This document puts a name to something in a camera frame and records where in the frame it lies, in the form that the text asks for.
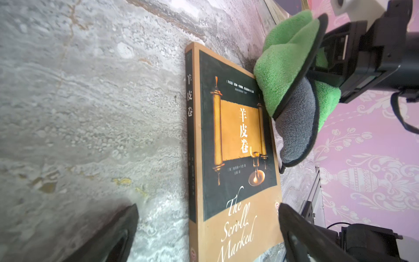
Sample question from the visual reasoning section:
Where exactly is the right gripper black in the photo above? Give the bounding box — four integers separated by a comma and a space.
307, 1, 419, 103

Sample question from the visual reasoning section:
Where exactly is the black and tan book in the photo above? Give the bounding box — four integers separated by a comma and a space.
185, 42, 283, 262

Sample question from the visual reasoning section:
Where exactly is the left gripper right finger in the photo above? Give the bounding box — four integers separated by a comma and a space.
278, 203, 355, 262

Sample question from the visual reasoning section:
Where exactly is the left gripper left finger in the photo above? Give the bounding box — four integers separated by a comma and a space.
65, 204, 139, 262

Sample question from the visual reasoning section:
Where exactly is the green cloth with black trim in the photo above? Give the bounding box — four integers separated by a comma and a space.
254, 10, 341, 173

